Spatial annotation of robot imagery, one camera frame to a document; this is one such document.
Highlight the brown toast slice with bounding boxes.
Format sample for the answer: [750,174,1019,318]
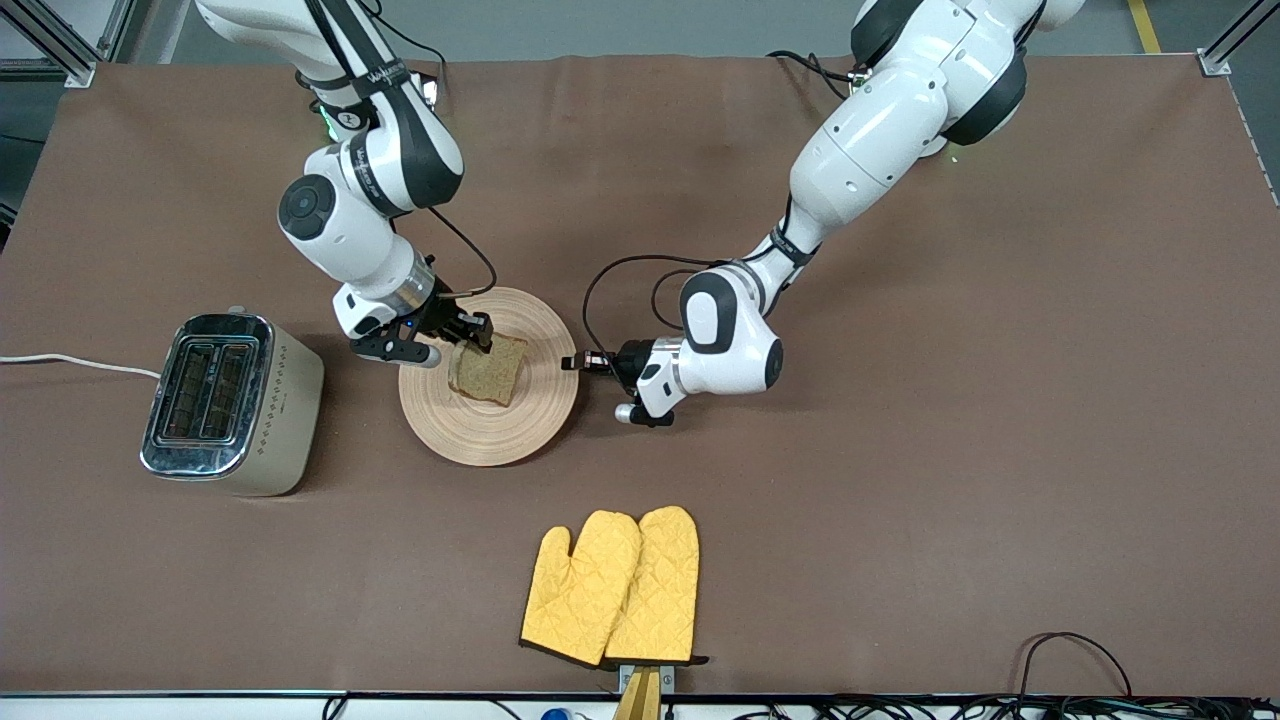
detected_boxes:
[447,333,530,408]

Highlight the round wooden plate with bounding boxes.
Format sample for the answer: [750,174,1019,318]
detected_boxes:
[398,287,580,468]

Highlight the beige chrome two-slot toaster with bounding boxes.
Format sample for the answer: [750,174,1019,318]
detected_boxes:
[140,308,326,498]

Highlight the yellow quilted oven mitt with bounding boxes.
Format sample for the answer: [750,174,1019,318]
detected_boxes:
[519,510,642,669]
[604,505,709,667]

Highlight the brown table cover mat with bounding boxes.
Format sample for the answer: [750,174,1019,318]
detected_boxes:
[0,52,1280,697]

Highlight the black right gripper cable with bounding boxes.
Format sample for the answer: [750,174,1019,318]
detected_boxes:
[425,205,499,300]

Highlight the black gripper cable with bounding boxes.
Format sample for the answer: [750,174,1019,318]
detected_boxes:
[582,254,746,353]
[425,205,499,300]

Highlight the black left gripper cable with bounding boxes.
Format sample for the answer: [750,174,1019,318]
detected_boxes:
[582,254,746,353]

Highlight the black right arm base cable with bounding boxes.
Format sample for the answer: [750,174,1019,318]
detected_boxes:
[360,0,448,101]

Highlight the black arm base cable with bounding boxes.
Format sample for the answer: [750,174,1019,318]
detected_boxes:
[360,0,448,101]
[767,49,867,102]

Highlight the small metal bracket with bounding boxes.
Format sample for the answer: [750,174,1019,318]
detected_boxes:
[618,663,676,696]

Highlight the white toaster power cable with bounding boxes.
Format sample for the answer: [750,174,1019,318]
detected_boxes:
[0,353,163,381]

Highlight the black left arm base cable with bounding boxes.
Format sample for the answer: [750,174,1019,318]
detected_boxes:
[767,49,867,102]

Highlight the aluminium frame profile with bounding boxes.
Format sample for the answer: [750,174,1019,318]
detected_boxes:
[1198,0,1280,78]
[0,0,136,89]

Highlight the black looped cable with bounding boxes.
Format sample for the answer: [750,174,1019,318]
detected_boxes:
[1015,631,1136,701]

